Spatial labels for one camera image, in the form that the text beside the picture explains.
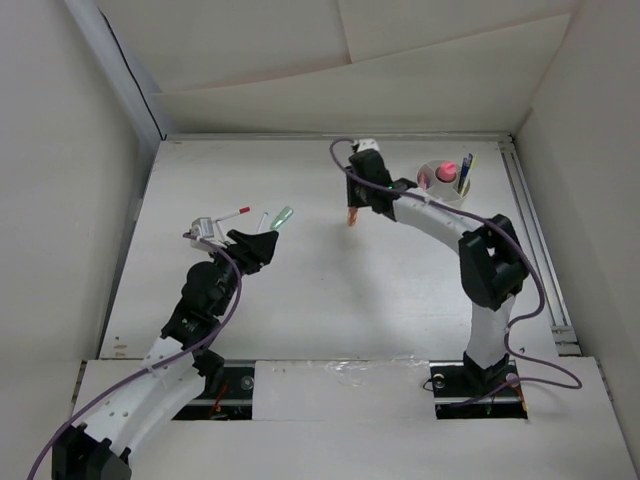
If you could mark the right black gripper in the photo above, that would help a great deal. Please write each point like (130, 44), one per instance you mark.
(354, 199)

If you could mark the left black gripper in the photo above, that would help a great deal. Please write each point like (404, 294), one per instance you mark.
(251, 250)

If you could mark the blue capped white marker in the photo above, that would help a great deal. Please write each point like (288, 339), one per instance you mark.
(262, 222)

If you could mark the green translucent highlighter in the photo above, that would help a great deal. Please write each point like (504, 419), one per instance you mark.
(281, 218)

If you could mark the orange translucent highlighter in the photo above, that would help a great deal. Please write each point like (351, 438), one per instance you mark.
(352, 214)

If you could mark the pink capped small bottle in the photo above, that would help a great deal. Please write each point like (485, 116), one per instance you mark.
(447, 172)

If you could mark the dark blue pen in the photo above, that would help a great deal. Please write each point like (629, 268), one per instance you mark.
(464, 172)

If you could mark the yellow thin pen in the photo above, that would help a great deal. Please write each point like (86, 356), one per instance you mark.
(469, 178)

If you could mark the pink translucent highlighter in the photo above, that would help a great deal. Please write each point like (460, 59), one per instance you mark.
(423, 181)

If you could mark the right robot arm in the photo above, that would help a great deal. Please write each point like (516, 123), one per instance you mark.
(492, 272)

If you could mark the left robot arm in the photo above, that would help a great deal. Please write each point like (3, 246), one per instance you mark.
(101, 439)

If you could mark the red capped white marker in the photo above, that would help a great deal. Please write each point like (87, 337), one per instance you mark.
(232, 214)

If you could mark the white round divided container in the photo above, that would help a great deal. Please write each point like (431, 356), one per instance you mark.
(443, 192)

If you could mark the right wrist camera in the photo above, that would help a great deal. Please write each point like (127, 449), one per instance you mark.
(365, 144)

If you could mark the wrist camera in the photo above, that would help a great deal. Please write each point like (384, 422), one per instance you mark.
(365, 144)
(202, 227)

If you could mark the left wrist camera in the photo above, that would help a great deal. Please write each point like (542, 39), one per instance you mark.
(202, 227)

